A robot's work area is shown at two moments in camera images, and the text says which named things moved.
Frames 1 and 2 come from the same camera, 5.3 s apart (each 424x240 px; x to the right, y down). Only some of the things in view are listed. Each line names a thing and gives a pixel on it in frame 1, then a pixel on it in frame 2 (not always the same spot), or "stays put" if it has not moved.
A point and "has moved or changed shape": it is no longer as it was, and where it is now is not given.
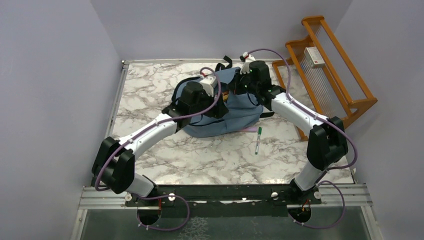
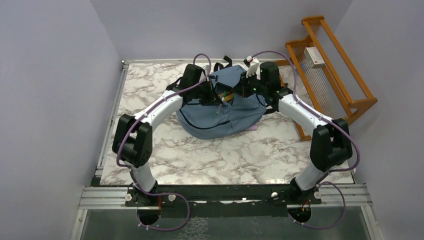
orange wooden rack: (321, 81) stays put
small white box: (313, 57) stays put
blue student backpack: (243, 114) stays put
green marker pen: (259, 132) has moved or changed shape
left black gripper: (219, 111) → (212, 98)
